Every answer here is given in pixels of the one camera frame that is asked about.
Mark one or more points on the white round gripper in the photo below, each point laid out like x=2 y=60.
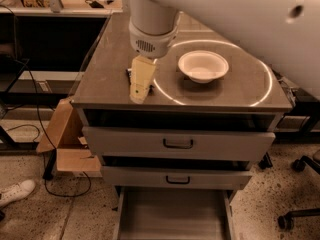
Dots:
x=151 y=43

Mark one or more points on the blue rxbar blueberry wrapper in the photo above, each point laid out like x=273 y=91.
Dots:
x=129 y=73

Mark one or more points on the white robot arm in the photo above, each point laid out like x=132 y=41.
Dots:
x=284 y=34

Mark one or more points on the grey top drawer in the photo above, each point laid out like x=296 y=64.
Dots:
x=178 y=144

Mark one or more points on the grey drawer cabinet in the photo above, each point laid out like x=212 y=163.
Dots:
x=247 y=99

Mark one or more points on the grey middle drawer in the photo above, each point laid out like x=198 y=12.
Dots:
x=175 y=178

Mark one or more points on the grey open bottom drawer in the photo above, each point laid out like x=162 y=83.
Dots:
x=173 y=214

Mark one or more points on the white paper bowl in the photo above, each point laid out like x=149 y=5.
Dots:
x=202 y=66

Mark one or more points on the brown cardboard box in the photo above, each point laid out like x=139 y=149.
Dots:
x=64 y=136

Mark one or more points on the white sneaker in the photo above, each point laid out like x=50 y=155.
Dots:
x=16 y=192

